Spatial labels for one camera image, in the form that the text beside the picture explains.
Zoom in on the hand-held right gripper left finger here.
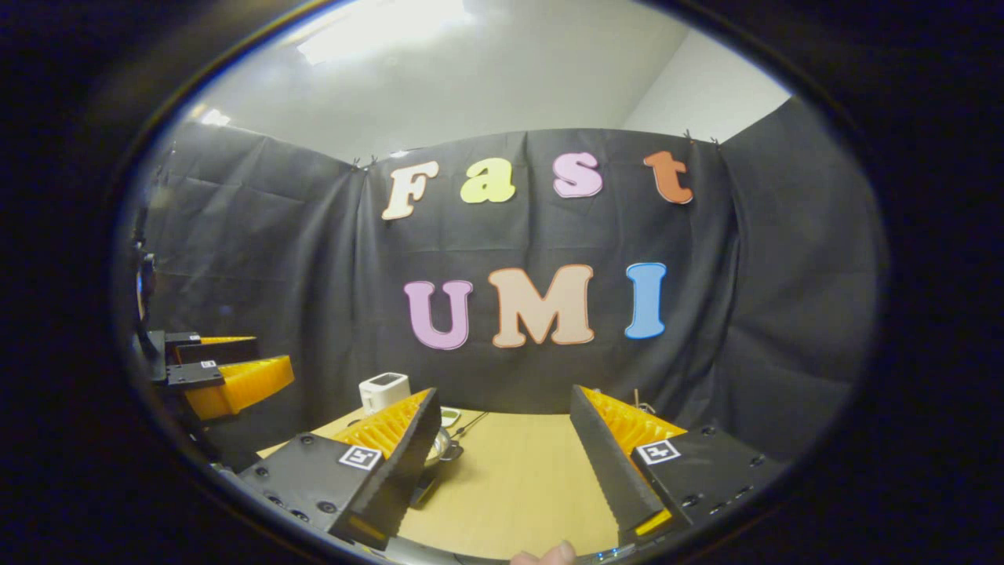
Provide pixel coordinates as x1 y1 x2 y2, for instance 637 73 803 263
239 387 442 551

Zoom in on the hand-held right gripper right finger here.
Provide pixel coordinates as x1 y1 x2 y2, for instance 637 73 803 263
569 384 790 547

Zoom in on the black induction cooktop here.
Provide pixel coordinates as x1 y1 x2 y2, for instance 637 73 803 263
408 466 442 508

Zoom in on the stainless steel pot with beans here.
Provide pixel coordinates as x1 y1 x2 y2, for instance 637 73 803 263
424 428 464 468

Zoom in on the white toaster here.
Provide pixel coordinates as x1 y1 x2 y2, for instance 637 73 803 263
358 372 412 416

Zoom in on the black backdrop cloth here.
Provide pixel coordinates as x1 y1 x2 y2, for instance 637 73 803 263
129 94 889 472

